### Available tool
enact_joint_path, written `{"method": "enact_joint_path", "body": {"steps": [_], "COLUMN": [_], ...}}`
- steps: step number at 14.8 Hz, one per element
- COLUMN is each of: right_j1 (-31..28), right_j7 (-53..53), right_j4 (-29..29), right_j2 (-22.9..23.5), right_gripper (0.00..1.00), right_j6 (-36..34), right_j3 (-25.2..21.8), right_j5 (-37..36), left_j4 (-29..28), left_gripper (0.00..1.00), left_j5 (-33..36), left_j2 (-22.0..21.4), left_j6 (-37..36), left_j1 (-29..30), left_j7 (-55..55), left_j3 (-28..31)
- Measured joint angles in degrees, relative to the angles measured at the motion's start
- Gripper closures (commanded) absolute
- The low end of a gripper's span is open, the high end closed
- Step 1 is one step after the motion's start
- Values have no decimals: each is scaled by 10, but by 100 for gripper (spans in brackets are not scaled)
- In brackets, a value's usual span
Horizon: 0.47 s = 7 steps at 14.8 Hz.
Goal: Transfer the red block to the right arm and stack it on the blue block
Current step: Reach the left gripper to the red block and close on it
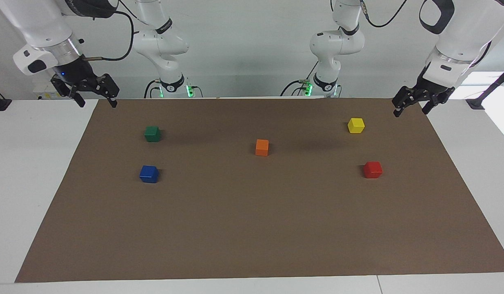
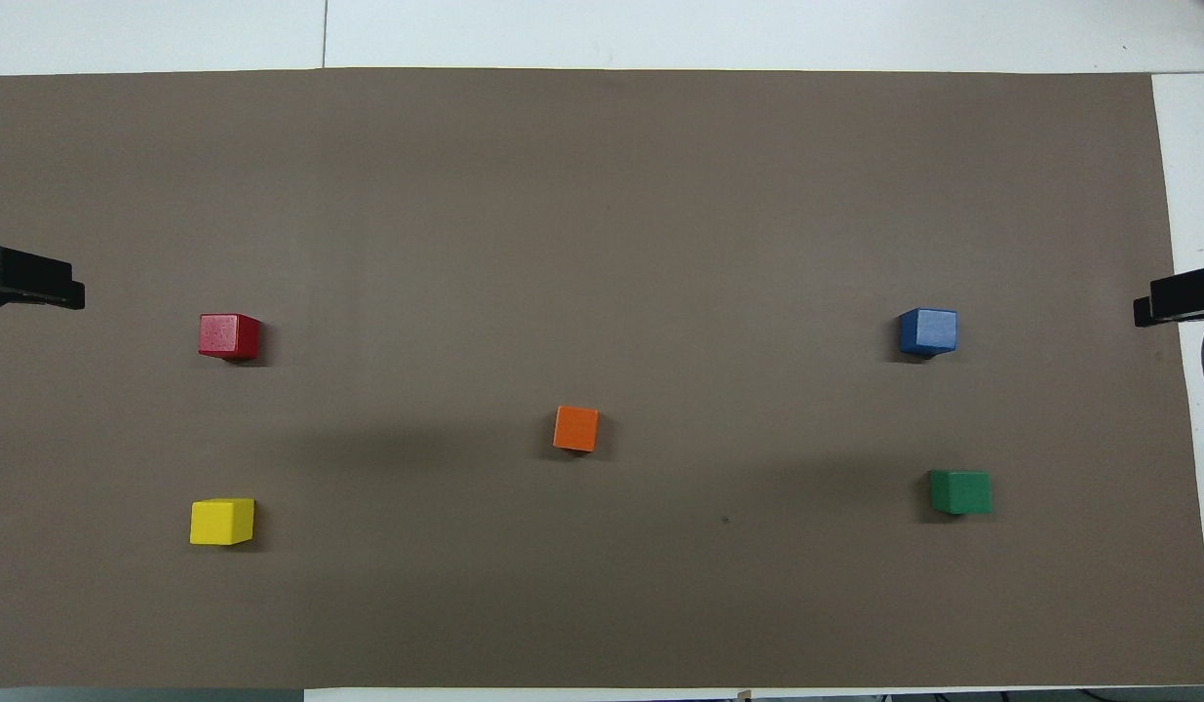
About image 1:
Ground green cube block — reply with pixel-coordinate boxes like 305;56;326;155
144;126;162;143

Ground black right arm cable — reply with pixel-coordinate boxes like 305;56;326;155
82;10;135;62

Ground black stand with clamp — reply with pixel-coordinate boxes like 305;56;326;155
466;65;504;110

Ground red cube block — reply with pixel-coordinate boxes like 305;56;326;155
363;161;383;179

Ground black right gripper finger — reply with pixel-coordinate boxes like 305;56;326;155
51;77;86;108
93;73;120;109

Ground brown table mat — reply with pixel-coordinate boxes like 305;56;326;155
14;97;504;283

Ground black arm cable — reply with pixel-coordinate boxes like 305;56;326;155
360;0;408;29
82;10;135;62

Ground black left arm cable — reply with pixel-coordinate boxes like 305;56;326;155
360;0;408;29

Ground black base power cable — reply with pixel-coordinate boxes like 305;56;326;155
280;61;320;97
144;80;162;99

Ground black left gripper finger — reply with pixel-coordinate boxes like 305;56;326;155
392;86;422;118
422;87;456;115

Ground blue cube block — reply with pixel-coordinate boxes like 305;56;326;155
139;165;160;183

